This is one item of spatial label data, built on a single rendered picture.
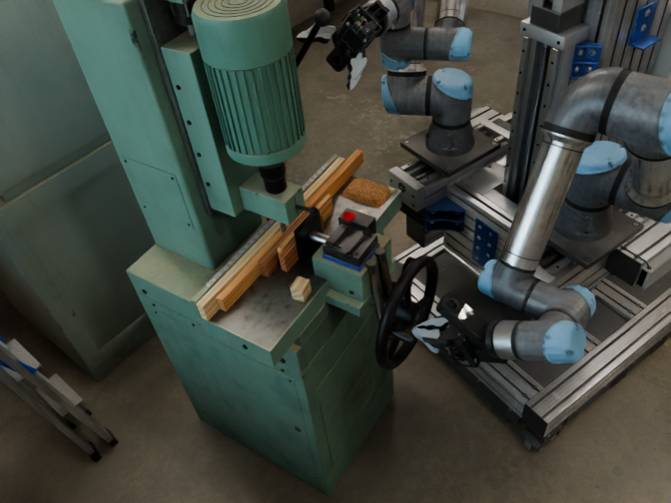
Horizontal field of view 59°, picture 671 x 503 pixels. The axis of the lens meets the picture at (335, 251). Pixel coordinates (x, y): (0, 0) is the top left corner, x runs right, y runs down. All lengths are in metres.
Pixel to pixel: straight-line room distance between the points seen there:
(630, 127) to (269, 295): 0.81
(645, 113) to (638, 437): 1.41
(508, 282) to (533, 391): 0.86
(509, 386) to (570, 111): 1.10
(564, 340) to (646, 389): 1.33
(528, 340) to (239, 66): 0.72
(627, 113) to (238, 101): 0.69
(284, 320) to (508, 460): 1.09
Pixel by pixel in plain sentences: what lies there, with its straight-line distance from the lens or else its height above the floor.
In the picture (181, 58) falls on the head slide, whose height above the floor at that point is 1.41.
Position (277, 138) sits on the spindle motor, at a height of 1.26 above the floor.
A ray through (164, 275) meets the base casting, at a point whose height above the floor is 0.80.
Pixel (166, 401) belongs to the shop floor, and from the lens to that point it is 2.41.
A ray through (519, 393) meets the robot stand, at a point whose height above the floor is 0.23.
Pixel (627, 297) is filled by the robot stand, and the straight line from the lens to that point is 2.36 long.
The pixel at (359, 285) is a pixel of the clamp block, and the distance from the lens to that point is 1.34.
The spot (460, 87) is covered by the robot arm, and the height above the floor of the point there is 1.04.
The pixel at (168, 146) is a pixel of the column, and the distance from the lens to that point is 1.37.
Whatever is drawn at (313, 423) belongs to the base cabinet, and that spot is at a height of 0.47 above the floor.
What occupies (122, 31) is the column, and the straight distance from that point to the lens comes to 1.27.
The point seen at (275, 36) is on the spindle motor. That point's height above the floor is 1.46.
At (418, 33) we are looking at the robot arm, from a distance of 1.51.
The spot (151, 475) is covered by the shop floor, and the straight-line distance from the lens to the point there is 2.28.
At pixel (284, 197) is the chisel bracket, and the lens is 1.36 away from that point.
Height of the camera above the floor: 1.92
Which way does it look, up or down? 45 degrees down
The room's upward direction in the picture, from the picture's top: 7 degrees counter-clockwise
